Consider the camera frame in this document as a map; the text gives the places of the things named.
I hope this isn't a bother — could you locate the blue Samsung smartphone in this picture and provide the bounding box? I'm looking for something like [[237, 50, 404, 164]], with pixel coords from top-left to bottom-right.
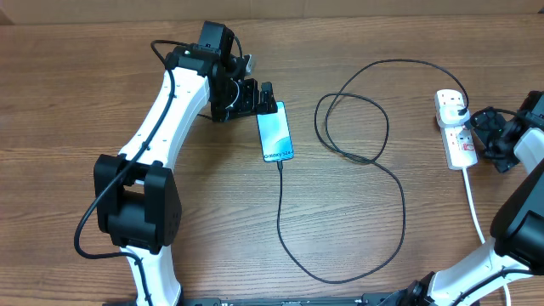
[[257, 101, 294, 163]]

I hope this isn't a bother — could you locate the black USB charging cable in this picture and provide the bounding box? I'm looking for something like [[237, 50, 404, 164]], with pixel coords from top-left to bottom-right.
[[275, 58, 470, 285]]

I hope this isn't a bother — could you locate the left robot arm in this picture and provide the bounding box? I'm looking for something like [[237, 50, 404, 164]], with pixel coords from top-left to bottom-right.
[[90, 21, 278, 305]]

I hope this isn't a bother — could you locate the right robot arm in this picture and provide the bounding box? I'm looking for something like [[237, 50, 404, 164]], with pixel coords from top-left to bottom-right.
[[382, 89, 543, 306]]

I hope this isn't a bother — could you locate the white charger plug adapter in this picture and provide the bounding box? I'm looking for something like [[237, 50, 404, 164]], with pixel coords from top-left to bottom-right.
[[436, 105, 470, 128]]

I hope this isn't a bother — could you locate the white power strip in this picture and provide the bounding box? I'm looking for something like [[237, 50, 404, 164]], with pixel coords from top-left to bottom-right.
[[434, 89, 478, 170]]

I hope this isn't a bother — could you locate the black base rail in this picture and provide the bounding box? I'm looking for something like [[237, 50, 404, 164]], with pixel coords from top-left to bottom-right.
[[101, 291, 481, 306]]

